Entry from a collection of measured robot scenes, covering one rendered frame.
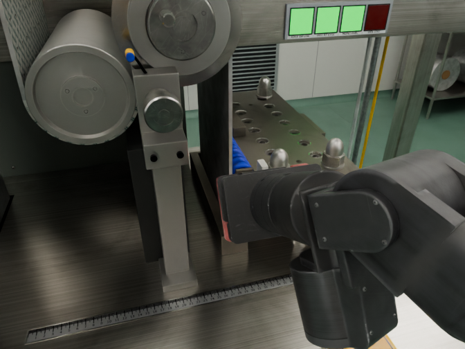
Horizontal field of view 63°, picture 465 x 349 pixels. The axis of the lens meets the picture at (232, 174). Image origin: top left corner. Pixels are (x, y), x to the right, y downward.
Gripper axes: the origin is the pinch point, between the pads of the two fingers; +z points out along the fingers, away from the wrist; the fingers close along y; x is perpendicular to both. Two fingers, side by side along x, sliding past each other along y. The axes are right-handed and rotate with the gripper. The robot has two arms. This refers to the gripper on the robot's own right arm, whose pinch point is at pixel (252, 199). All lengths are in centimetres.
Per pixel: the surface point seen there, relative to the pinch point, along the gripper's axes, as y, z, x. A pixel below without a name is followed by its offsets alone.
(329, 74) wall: 167, 275, 79
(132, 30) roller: -11.2, -2.2, 20.3
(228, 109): -0.1, 4.8, 12.0
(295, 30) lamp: 23.1, 29.6, 31.1
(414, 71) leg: 71, 54, 25
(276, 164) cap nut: 6.3, 7.0, 3.7
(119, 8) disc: -12.2, -2.5, 22.7
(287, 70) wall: 125, 272, 85
